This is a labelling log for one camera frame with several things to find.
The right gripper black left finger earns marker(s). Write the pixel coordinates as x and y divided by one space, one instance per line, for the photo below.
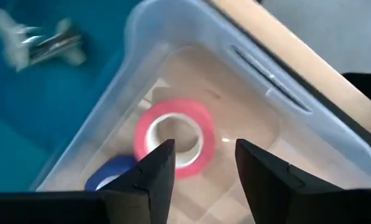
151 193

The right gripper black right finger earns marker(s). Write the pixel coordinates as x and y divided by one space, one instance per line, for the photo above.
272 193

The purple tape roll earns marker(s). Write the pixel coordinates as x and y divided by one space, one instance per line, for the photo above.
114 168

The pink tape roll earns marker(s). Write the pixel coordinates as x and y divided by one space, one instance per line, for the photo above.
173 105

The silver staple remover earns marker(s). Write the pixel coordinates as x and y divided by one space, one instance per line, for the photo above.
48 43

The teal plastic bin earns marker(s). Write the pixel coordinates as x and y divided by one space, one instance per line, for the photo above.
33 109

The clear plastic bin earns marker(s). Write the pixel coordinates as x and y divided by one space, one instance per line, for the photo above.
204 31

